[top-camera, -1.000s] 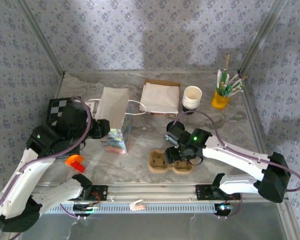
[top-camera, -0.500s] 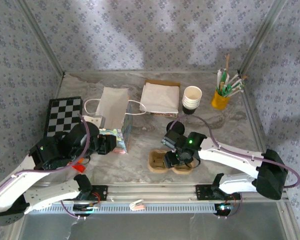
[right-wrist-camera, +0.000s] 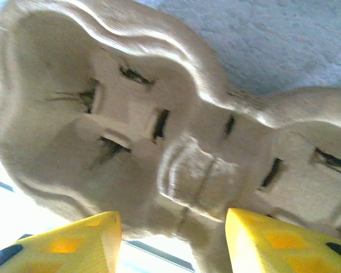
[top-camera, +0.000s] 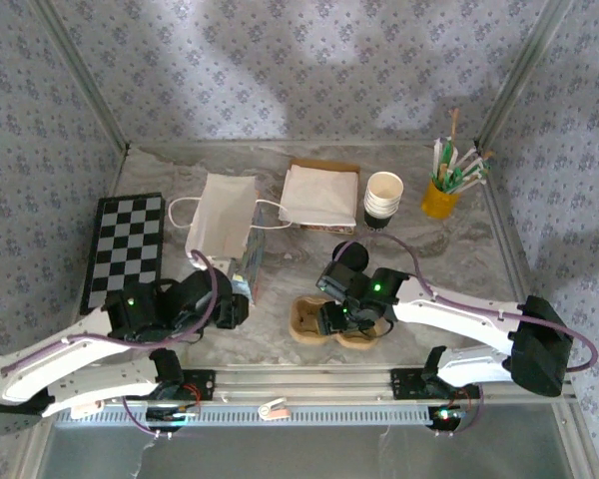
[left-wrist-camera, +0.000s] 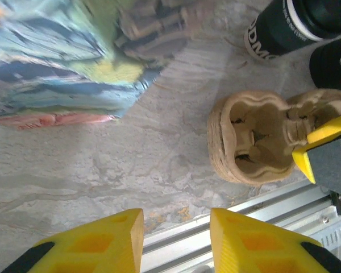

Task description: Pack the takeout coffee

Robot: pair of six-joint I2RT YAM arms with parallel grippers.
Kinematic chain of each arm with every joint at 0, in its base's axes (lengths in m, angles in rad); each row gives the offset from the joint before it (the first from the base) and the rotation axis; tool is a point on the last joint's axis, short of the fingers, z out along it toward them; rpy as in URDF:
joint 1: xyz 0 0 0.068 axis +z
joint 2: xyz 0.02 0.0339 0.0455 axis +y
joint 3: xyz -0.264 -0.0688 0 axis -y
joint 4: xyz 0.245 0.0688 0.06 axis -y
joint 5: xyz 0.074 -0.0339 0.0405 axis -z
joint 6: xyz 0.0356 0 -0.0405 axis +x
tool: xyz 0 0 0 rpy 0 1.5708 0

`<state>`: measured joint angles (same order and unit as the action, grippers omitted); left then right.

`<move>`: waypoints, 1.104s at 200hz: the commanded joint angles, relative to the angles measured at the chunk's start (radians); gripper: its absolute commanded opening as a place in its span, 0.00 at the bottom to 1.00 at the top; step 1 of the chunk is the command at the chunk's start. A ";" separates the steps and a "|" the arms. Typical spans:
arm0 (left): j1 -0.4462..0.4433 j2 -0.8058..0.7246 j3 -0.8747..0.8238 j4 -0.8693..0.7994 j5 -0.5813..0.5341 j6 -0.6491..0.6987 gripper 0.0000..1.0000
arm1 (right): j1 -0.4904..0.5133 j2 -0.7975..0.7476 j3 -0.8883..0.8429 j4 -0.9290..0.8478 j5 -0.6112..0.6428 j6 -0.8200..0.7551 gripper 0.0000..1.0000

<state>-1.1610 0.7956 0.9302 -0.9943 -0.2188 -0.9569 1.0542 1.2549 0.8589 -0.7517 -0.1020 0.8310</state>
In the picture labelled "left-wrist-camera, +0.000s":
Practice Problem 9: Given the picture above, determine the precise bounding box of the black sleeved paper coffee cup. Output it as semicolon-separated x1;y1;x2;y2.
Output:
243;0;319;61

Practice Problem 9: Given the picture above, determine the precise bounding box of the black plastic cup lid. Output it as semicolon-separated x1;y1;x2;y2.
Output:
294;0;341;34
309;36;341;92

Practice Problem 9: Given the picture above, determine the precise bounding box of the aluminium extrusion rail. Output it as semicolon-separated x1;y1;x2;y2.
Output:
142;179;340;273

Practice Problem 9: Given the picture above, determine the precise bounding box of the brown cardboard cup carrier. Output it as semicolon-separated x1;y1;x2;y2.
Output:
206;88;341;187

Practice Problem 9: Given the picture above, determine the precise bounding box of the floral paper gift bag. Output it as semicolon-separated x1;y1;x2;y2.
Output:
0;0;163;130

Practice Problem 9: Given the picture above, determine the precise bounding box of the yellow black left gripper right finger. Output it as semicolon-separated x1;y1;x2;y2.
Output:
210;207;341;273

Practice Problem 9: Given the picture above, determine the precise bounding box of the grey slotted cable duct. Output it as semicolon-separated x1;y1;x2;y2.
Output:
315;218;341;251

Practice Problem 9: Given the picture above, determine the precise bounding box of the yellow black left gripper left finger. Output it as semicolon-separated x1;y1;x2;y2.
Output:
0;208;145;273

